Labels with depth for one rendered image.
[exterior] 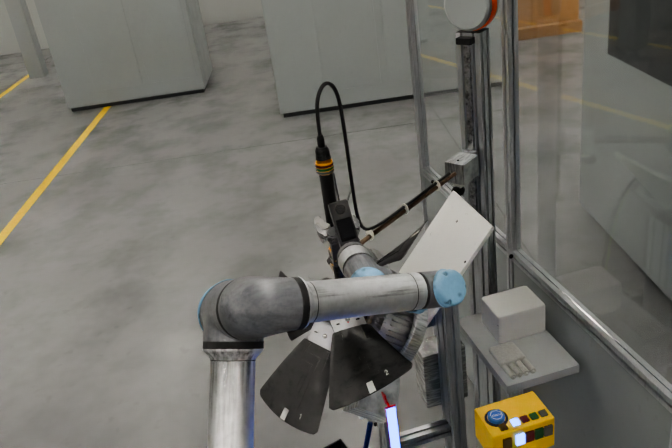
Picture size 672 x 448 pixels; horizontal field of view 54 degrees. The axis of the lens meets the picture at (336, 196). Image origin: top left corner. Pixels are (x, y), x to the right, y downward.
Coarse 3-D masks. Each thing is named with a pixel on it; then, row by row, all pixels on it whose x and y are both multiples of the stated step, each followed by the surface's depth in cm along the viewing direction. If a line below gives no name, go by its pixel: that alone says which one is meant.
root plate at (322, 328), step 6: (318, 324) 188; (324, 324) 188; (312, 330) 188; (318, 330) 188; (324, 330) 187; (330, 330) 187; (312, 336) 188; (318, 336) 188; (330, 336) 187; (318, 342) 187; (324, 342) 187; (330, 342) 186; (330, 348) 186
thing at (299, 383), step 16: (304, 352) 187; (320, 352) 186; (288, 368) 188; (304, 368) 186; (320, 368) 185; (272, 384) 190; (288, 384) 187; (304, 384) 185; (320, 384) 184; (272, 400) 189; (288, 400) 186; (304, 400) 184; (320, 400) 183; (288, 416) 185; (304, 416) 182; (320, 416) 181
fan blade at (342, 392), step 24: (336, 336) 175; (360, 336) 173; (336, 360) 169; (360, 360) 166; (384, 360) 164; (408, 360) 161; (336, 384) 163; (360, 384) 161; (384, 384) 158; (336, 408) 159
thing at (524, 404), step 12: (516, 396) 162; (528, 396) 162; (480, 408) 160; (492, 408) 160; (504, 408) 159; (516, 408) 159; (528, 408) 158; (540, 408) 158; (480, 420) 158; (540, 420) 154; (552, 420) 155; (480, 432) 160; (492, 432) 153; (504, 432) 153; (516, 432) 153; (492, 444) 153; (528, 444) 156; (540, 444) 157; (552, 444) 158
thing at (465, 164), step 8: (464, 152) 214; (472, 152) 212; (448, 160) 210; (456, 160) 209; (464, 160) 208; (472, 160) 209; (448, 168) 209; (456, 168) 207; (464, 168) 206; (472, 168) 210; (456, 176) 209; (464, 176) 207; (472, 176) 211; (464, 184) 208
